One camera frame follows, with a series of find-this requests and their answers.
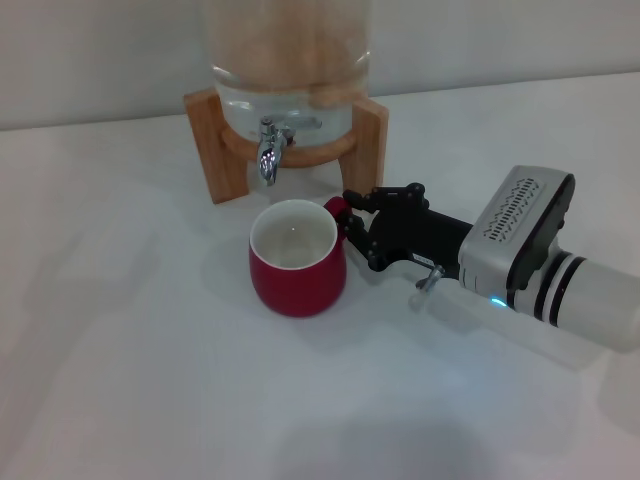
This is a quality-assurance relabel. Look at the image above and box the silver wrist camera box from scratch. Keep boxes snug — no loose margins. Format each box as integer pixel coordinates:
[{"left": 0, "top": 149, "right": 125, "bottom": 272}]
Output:
[{"left": 458, "top": 164, "right": 576, "bottom": 292}]

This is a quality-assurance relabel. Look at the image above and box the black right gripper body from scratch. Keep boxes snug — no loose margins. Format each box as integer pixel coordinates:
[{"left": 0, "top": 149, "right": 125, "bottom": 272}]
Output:
[{"left": 367, "top": 182, "right": 474, "bottom": 282}]

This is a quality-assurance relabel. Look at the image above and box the chrome faucet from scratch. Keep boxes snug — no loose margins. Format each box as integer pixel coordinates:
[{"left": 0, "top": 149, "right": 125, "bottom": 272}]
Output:
[{"left": 256, "top": 114, "right": 324, "bottom": 187}]

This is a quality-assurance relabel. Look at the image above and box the glass water dispenser jar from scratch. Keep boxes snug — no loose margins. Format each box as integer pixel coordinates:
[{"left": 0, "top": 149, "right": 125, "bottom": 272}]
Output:
[{"left": 202, "top": 0, "right": 374, "bottom": 151}]

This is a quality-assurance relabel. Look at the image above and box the red ceramic cup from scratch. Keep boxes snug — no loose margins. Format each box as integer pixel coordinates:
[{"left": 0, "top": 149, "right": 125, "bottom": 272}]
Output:
[{"left": 248, "top": 195, "right": 354, "bottom": 319}]

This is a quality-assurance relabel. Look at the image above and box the wooden dispenser stand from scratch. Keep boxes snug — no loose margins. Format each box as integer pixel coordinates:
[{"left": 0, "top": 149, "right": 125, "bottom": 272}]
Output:
[{"left": 182, "top": 87, "right": 390, "bottom": 206}]

